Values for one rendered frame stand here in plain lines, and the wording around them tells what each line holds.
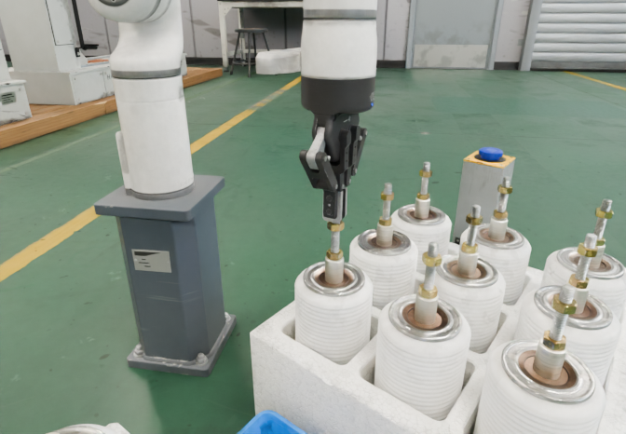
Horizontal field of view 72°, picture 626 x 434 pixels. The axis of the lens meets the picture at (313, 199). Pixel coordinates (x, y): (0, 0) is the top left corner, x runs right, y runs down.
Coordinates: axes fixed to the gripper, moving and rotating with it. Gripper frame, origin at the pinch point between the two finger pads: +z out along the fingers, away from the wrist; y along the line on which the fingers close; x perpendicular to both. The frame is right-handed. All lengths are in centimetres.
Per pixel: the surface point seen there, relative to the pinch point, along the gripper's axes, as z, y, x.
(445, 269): 9.6, 7.6, -12.0
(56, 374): 35, -12, 44
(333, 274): 8.7, -1.1, -0.5
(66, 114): 29, 107, 206
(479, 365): 17.0, 1.1, -17.9
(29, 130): 31, 81, 198
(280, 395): 24.2, -7.1, 3.7
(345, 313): 11.6, -3.8, -3.2
